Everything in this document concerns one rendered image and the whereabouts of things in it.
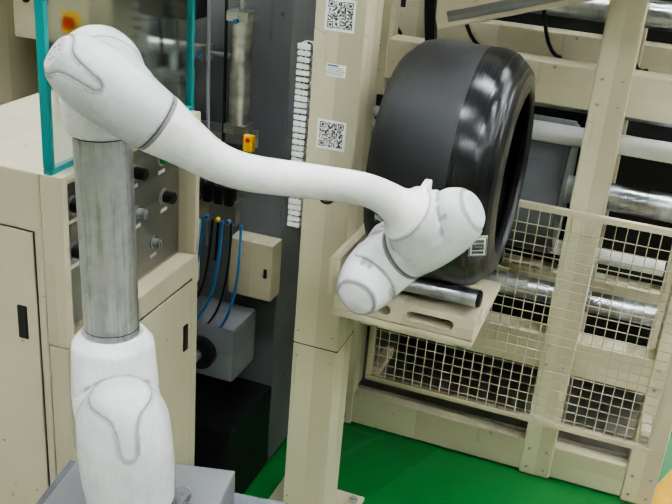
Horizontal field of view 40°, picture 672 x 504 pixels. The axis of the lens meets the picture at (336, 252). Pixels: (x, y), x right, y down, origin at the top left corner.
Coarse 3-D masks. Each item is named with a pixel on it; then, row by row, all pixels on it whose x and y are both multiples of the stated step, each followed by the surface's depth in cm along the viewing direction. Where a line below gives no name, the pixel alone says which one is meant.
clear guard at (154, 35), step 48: (48, 0) 162; (96, 0) 175; (144, 0) 191; (192, 0) 209; (48, 48) 164; (144, 48) 195; (192, 48) 213; (48, 96) 167; (192, 96) 218; (48, 144) 170
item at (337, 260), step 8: (360, 232) 242; (352, 240) 237; (360, 240) 239; (344, 248) 232; (352, 248) 234; (336, 256) 227; (344, 256) 229; (336, 264) 227; (336, 272) 227; (328, 280) 229; (336, 280) 228; (328, 288) 230; (336, 288) 229
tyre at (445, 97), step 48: (432, 48) 212; (480, 48) 213; (384, 96) 209; (432, 96) 202; (480, 96) 200; (528, 96) 227; (384, 144) 204; (432, 144) 200; (480, 144) 198; (528, 144) 240; (480, 192) 199
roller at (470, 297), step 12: (408, 288) 226; (420, 288) 225; (432, 288) 224; (444, 288) 223; (456, 288) 223; (468, 288) 223; (444, 300) 225; (456, 300) 223; (468, 300) 222; (480, 300) 222
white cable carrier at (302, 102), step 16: (304, 48) 222; (304, 64) 224; (304, 80) 225; (304, 96) 227; (304, 112) 229; (304, 128) 230; (304, 144) 232; (304, 160) 234; (288, 208) 240; (288, 224) 242
